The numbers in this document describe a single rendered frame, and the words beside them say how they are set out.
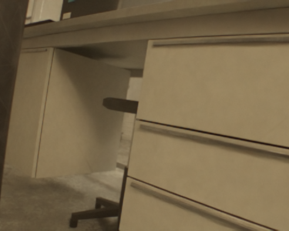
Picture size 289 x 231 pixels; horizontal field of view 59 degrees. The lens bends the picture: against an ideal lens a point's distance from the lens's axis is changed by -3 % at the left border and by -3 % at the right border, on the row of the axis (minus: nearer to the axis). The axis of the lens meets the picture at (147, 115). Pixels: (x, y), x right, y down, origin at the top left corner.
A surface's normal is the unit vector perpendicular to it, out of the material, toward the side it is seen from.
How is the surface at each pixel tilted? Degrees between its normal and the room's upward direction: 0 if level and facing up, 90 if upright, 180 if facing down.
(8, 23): 90
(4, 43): 90
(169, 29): 90
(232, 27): 90
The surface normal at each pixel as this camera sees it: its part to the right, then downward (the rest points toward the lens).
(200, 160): -0.62, -0.08
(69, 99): 0.76, 0.13
